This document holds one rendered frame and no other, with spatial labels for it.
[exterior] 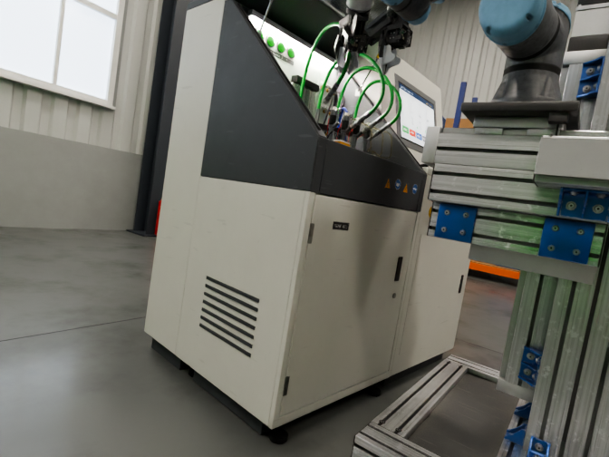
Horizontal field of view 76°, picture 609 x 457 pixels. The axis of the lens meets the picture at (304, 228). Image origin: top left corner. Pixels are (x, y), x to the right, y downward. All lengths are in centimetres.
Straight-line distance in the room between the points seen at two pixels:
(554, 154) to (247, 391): 106
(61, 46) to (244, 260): 427
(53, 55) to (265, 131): 411
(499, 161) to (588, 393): 59
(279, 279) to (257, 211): 24
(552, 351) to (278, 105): 101
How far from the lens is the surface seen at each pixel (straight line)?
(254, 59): 144
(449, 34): 897
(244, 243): 131
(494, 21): 95
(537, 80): 103
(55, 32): 529
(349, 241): 130
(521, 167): 97
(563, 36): 108
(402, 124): 205
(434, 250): 189
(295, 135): 119
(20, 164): 501
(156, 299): 182
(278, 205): 120
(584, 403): 121
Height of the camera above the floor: 76
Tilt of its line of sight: 4 degrees down
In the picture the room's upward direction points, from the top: 9 degrees clockwise
